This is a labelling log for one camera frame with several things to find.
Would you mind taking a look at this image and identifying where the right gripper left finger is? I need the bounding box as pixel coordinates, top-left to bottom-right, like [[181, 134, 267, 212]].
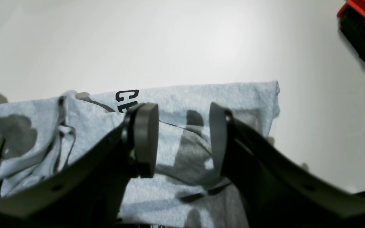
[[0, 103, 159, 228]]

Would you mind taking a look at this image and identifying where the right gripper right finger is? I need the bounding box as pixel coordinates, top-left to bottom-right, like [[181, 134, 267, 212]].
[[209, 102, 365, 228]]

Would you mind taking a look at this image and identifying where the grey T-shirt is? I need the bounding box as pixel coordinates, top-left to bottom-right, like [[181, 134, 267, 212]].
[[0, 81, 280, 228]]

